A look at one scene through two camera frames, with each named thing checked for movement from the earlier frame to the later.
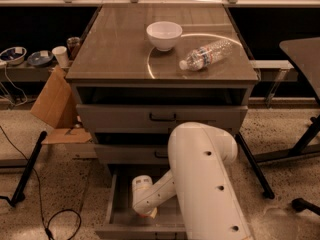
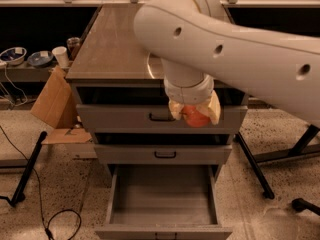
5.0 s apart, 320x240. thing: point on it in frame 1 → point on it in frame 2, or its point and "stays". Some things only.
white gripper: [145, 206] → [188, 94]
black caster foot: [300, 204] stays
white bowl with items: [14, 55] stays
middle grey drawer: [133, 154] stays
